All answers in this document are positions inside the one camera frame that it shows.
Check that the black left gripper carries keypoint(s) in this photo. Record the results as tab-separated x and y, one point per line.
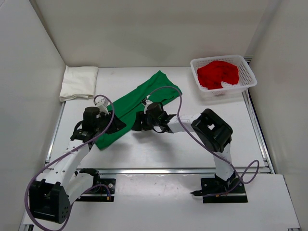
117	124

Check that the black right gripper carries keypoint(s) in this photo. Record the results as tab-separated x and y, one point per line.
139	126

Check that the green t shirt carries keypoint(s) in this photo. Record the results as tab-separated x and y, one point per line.
158	87

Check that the white t shirt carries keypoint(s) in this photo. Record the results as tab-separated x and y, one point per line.
78	82

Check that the red t shirt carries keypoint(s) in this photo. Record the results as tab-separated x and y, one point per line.
213	74

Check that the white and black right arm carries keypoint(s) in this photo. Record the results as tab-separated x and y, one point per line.
213	132

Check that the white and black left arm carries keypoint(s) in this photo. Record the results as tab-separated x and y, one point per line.
51	194

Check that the white front cover board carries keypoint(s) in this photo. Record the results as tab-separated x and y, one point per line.
165	203

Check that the white plastic basket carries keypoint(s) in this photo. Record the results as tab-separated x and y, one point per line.
247	78

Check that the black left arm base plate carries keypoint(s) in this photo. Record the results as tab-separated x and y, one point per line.
104	190

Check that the aluminium left table rail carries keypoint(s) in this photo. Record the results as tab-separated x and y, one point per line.
55	131

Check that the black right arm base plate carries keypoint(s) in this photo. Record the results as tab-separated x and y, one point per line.
216	190

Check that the aluminium right table rail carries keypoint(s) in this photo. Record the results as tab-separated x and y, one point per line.
258	132

